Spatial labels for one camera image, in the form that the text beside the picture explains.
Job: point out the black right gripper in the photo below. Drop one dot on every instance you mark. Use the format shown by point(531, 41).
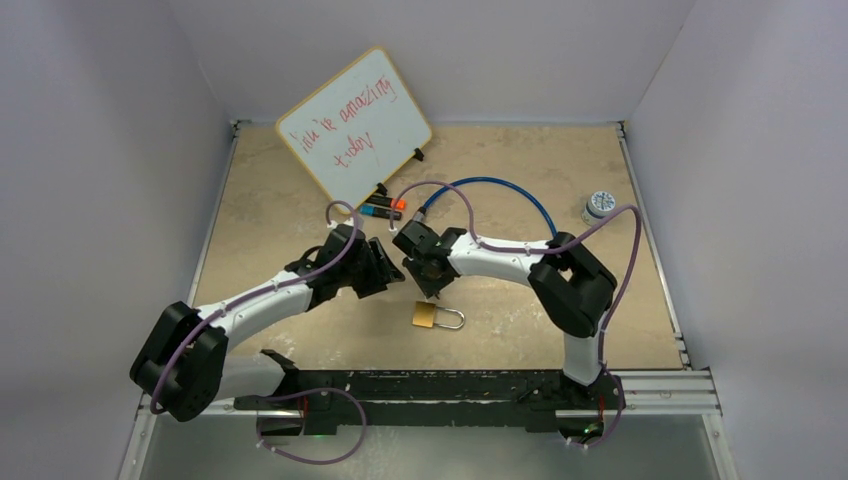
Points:
point(430, 288)

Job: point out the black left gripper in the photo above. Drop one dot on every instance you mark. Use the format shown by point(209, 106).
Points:
point(381, 272)

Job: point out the brass padlock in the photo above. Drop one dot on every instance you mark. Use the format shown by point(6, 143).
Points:
point(426, 315)

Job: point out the blue cable lock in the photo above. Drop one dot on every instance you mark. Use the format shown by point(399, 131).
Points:
point(422, 211)

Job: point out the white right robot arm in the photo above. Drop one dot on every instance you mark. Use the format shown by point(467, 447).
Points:
point(576, 291)

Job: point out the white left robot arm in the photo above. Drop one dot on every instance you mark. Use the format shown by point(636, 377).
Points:
point(183, 363)

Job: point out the blue-capped black marker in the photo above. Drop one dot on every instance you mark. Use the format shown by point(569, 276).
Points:
point(380, 212)

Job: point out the orange-capped black marker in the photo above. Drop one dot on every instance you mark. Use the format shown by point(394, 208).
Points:
point(386, 202)

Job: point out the white dry-erase board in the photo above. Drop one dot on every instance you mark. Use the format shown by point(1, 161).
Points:
point(357, 130)

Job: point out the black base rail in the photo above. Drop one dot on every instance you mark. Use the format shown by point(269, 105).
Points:
point(537, 401)

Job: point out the aluminium frame rail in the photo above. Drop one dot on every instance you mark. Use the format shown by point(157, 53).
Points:
point(658, 392)

